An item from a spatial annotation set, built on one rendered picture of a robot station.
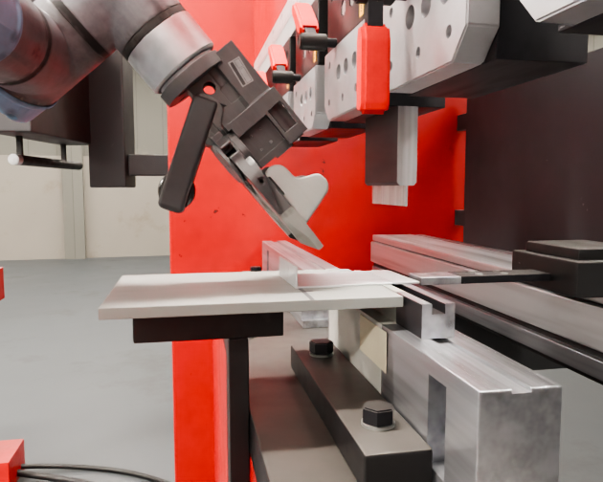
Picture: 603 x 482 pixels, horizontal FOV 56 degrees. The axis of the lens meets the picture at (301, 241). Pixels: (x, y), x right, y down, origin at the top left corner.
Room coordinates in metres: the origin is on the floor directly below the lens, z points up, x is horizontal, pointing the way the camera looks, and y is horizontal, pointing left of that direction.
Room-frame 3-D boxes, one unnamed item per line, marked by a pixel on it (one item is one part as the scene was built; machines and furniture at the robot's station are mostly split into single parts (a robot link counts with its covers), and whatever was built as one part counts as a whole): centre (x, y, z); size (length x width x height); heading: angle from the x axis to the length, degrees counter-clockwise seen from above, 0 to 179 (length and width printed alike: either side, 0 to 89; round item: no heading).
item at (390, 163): (0.60, -0.09, 1.13); 0.10 x 0.02 x 0.10; 11
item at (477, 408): (0.54, -0.10, 0.92); 0.39 x 0.06 x 0.10; 11
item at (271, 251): (1.14, 0.02, 0.92); 0.50 x 0.06 x 0.10; 11
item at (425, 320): (0.57, -0.10, 0.98); 0.20 x 0.03 x 0.03; 11
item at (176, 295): (0.57, 0.05, 1.00); 0.26 x 0.18 x 0.01; 101
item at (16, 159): (1.75, 0.77, 1.20); 0.45 x 0.03 x 0.08; 0
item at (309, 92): (0.82, -0.04, 1.26); 0.15 x 0.09 x 0.17; 11
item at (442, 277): (0.62, -0.25, 1.01); 0.26 x 0.12 x 0.05; 101
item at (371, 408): (0.45, -0.06, 0.91); 0.03 x 0.03 x 0.02
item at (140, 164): (1.82, 0.43, 1.17); 0.40 x 0.24 x 0.07; 11
